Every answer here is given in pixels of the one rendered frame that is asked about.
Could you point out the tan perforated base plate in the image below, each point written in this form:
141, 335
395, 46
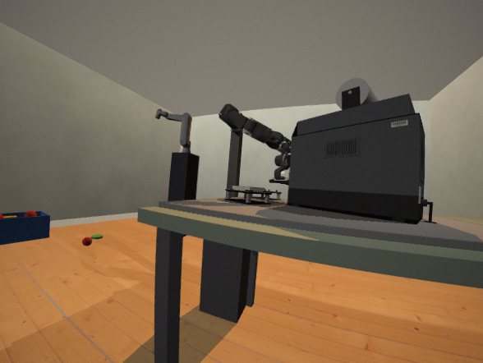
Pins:
444, 232

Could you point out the beige cylinder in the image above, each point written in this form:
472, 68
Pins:
367, 95

